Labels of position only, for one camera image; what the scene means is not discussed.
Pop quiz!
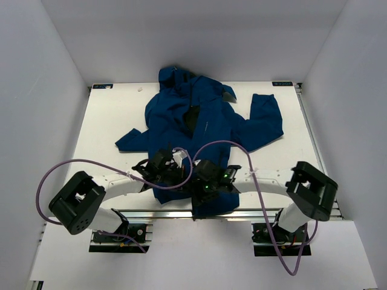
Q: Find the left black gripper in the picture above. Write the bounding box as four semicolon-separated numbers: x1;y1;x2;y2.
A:
157;164;192;193

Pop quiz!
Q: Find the blue zip jacket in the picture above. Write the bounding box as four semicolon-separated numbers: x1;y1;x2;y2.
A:
114;65;284;217

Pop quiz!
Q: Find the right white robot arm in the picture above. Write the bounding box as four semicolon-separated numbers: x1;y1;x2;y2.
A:
192;160;338;241

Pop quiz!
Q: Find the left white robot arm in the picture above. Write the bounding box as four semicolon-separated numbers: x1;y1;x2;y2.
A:
48;147;194;241

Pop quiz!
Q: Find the left blue table label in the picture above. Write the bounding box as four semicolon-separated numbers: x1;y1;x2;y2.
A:
92;83;113;89

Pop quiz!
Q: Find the blue table label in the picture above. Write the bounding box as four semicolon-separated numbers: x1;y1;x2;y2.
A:
92;83;113;89
272;81;293;86

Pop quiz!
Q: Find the right blue table label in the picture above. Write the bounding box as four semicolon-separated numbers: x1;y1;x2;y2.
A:
272;81;293;86

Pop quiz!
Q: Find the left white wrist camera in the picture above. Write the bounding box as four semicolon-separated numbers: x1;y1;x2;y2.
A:
172;149;187;167

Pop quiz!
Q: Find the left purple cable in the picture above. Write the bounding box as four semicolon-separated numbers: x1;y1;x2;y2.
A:
35;147;194;253

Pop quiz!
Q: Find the purple cable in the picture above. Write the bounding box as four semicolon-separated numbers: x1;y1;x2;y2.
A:
35;147;194;253
192;140;319;276

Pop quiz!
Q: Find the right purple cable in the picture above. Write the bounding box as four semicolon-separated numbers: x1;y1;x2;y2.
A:
192;140;319;276

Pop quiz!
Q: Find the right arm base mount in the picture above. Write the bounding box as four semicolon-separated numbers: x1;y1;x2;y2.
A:
250;211;312;257

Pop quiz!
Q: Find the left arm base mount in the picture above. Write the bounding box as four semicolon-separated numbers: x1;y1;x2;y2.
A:
88;221;153;254

